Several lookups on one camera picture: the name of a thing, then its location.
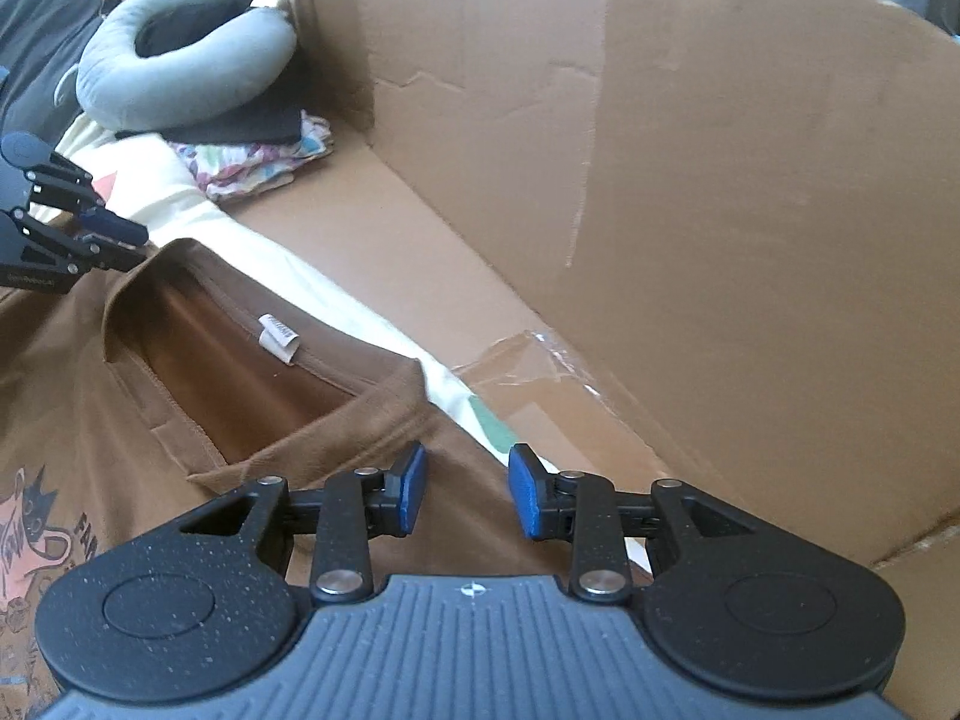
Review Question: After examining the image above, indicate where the floral folded cloth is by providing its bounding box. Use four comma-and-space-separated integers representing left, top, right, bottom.
169, 112, 334, 203

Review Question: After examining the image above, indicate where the brown cardboard sheet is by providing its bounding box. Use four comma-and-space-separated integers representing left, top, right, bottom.
241, 0, 958, 718

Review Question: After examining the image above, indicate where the cream bear print bedsheet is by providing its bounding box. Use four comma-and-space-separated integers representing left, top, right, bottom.
59, 117, 535, 460

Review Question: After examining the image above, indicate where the grey neck pillow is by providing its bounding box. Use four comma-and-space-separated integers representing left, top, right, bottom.
73, 0, 296, 132

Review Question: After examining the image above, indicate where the brown printed t-shirt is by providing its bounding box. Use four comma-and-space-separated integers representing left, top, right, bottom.
2, 241, 569, 718

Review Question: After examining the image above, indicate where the dark grey pillow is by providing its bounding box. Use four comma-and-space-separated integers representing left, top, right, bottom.
2, 0, 119, 145

